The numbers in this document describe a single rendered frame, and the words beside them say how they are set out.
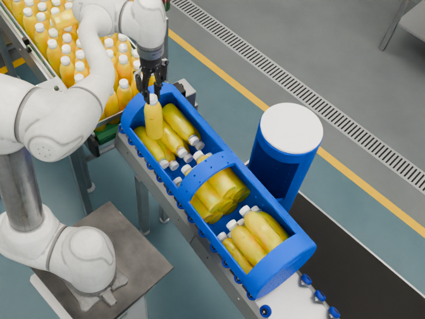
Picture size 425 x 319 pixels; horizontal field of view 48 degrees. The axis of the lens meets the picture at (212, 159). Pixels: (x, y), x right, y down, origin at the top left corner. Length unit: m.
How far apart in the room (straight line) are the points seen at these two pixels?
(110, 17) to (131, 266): 0.85
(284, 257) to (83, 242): 0.63
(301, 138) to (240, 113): 1.43
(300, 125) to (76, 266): 1.14
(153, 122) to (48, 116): 0.84
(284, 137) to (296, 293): 0.66
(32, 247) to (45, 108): 0.60
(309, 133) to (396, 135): 1.66
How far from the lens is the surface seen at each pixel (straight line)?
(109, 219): 1.85
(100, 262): 1.52
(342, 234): 2.95
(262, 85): 3.69
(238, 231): 1.70
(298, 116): 2.17
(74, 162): 2.48
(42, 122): 1.05
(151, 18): 1.48
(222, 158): 1.74
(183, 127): 1.92
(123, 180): 3.12
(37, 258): 1.59
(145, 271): 1.76
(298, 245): 1.62
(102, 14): 1.51
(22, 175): 1.30
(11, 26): 2.79
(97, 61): 1.28
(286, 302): 1.87
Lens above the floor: 2.66
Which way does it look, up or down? 56 degrees down
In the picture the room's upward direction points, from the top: 9 degrees clockwise
